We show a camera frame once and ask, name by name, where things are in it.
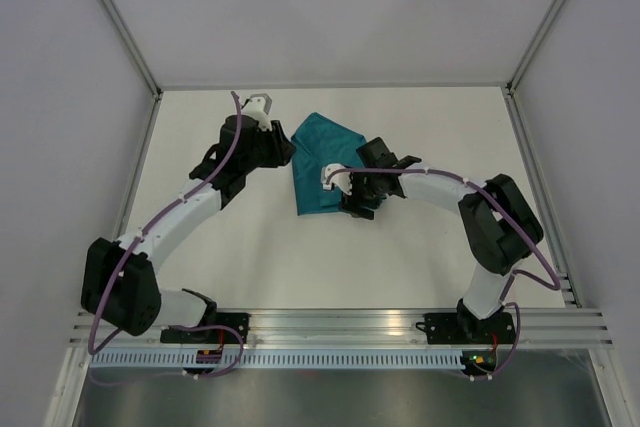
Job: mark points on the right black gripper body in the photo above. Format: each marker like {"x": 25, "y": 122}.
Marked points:
{"x": 365, "y": 192}

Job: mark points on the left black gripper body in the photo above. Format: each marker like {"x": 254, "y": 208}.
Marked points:
{"x": 268, "y": 151}

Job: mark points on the teal cloth napkin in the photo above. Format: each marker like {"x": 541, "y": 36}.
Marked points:
{"x": 319, "y": 142}

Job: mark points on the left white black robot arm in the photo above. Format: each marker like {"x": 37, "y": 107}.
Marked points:
{"x": 120, "y": 280}

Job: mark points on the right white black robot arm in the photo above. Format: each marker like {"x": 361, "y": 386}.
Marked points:
{"x": 500, "y": 226}

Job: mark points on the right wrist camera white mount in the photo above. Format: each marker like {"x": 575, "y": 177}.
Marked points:
{"x": 336, "y": 176}

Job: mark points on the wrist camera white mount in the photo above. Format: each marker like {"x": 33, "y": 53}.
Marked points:
{"x": 258, "y": 107}
{"x": 336, "y": 176}

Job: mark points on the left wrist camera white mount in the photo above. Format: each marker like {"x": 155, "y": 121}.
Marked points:
{"x": 258, "y": 107}

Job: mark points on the left table edge rail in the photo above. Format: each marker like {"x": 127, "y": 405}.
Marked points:
{"x": 128, "y": 139}

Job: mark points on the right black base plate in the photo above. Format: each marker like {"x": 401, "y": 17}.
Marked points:
{"x": 449, "y": 328}

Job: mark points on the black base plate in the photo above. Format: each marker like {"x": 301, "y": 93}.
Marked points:
{"x": 217, "y": 328}
{"x": 449, "y": 328}

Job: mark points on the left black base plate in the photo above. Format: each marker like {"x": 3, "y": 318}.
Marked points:
{"x": 217, "y": 328}

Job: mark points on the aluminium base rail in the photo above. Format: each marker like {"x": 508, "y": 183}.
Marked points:
{"x": 555, "y": 328}

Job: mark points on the left aluminium frame post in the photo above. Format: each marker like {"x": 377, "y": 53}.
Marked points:
{"x": 123, "y": 33}

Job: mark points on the aluminium frame post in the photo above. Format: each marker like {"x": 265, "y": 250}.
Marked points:
{"x": 549, "y": 19}
{"x": 123, "y": 33}

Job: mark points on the white slotted cable duct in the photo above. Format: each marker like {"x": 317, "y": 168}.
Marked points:
{"x": 350, "y": 359}

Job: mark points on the right aluminium frame post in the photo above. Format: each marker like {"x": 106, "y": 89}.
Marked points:
{"x": 549, "y": 19}

